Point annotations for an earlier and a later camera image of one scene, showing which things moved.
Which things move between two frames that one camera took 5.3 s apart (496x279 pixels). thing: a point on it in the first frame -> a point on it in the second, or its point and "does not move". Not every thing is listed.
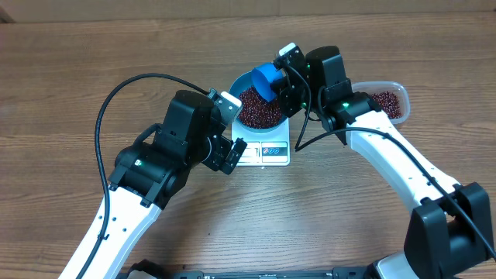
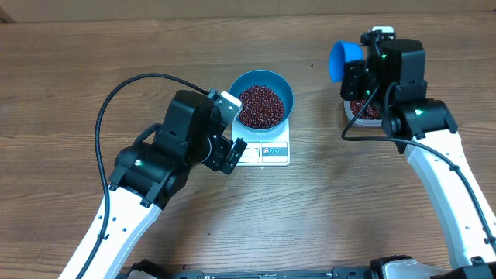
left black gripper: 216,159 does not move
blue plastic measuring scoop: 263,77 -> 340,53
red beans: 257,112 does not move
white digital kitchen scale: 264,149 does not move
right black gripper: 285,94 -> 353,74
